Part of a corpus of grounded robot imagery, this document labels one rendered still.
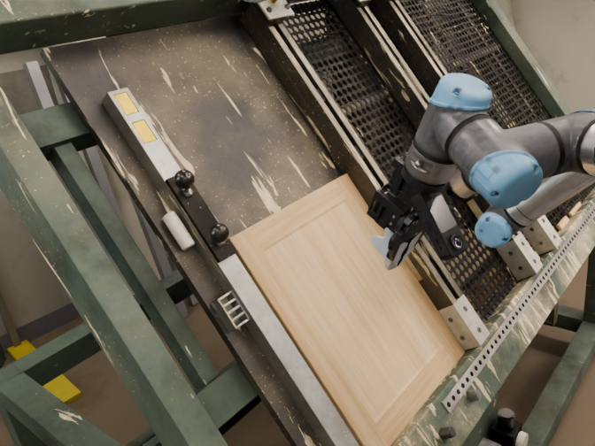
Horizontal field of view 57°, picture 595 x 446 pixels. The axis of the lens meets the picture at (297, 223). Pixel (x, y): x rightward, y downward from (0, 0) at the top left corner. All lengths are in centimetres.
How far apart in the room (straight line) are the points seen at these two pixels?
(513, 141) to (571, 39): 641
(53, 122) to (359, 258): 76
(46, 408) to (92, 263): 90
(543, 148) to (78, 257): 75
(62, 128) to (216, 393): 62
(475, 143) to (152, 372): 64
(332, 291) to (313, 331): 12
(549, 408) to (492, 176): 185
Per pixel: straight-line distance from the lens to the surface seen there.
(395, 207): 88
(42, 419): 182
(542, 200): 119
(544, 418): 245
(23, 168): 107
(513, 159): 71
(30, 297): 384
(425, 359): 143
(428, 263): 146
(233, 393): 116
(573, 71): 718
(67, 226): 104
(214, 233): 101
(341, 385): 124
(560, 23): 716
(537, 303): 183
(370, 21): 188
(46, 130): 123
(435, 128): 78
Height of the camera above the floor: 182
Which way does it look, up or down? 23 degrees down
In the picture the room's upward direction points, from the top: 8 degrees counter-clockwise
